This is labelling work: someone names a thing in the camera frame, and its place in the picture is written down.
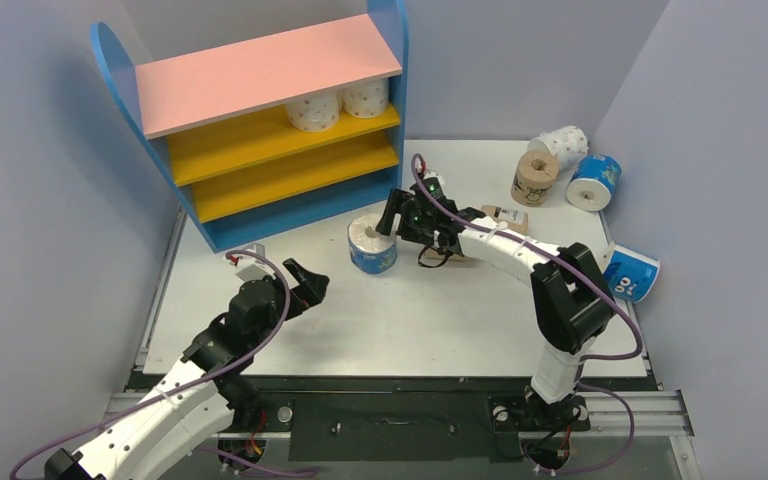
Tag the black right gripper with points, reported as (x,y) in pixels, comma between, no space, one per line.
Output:
(399,216)

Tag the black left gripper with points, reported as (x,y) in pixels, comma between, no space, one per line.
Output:
(310,290)

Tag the blue paper roll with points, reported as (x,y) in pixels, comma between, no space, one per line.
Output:
(371,252)
(593,183)
(630,275)

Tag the white floral paper roll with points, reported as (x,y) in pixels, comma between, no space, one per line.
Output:
(569,145)
(316,112)
(366,100)

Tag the brown cartoon paper roll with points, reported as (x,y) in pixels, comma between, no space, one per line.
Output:
(432,255)

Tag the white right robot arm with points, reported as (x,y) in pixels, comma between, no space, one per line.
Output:
(569,292)

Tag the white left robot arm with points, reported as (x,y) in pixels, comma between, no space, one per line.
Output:
(204,392)

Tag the blue pink yellow shelf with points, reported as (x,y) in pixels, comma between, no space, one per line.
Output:
(214,123)

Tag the brown standing paper roll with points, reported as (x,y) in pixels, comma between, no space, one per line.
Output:
(535,174)

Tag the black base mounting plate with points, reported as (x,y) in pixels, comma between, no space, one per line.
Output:
(331,419)

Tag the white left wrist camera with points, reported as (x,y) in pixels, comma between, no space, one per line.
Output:
(248,262)

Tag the aluminium rail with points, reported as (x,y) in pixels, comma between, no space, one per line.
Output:
(656,414)

